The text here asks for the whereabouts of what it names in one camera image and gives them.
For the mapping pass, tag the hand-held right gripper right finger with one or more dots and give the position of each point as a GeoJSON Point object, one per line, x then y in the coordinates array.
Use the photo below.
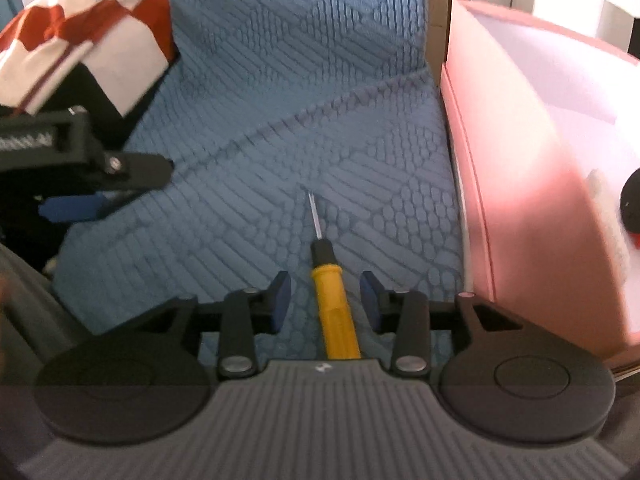
{"type": "Point", "coordinates": [370, 301]}

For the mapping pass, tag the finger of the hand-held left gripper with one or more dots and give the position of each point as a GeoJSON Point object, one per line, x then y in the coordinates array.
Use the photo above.
{"type": "Point", "coordinates": [75, 208]}

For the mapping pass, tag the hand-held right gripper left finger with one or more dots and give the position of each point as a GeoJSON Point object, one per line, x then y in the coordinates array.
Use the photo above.
{"type": "Point", "coordinates": [280, 301]}

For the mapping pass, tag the pink cardboard box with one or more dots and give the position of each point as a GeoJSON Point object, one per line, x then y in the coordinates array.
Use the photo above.
{"type": "Point", "coordinates": [520, 185]}

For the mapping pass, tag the red and black headlamp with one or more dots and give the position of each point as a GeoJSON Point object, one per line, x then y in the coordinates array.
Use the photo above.
{"type": "Point", "coordinates": [632, 200]}

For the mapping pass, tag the grey cloth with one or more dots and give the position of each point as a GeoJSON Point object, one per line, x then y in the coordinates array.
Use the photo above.
{"type": "Point", "coordinates": [35, 310]}

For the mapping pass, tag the red white black checkered blanket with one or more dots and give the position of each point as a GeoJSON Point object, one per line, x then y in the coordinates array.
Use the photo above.
{"type": "Point", "coordinates": [75, 35]}

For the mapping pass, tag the blue quilted sofa cover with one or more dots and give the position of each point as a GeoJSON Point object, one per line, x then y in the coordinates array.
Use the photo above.
{"type": "Point", "coordinates": [300, 110]}

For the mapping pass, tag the brown cardboard panel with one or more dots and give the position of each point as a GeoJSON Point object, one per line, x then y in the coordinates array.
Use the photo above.
{"type": "Point", "coordinates": [440, 10]}

